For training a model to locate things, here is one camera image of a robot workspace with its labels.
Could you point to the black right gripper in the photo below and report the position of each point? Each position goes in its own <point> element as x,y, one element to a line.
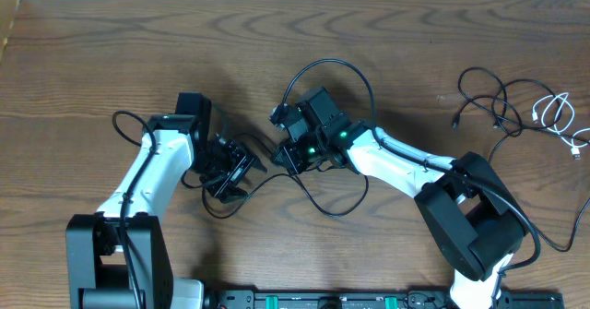
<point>290,162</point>

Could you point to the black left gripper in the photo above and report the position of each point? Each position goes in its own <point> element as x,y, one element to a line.
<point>242,161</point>

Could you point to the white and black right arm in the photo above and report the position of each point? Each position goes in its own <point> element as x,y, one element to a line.
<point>470,214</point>

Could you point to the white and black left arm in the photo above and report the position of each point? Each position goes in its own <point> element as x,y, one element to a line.
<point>116,256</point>

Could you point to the brown cardboard panel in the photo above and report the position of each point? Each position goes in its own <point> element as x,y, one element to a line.
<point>8,12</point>

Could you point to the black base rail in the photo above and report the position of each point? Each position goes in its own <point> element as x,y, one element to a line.
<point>246,299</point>

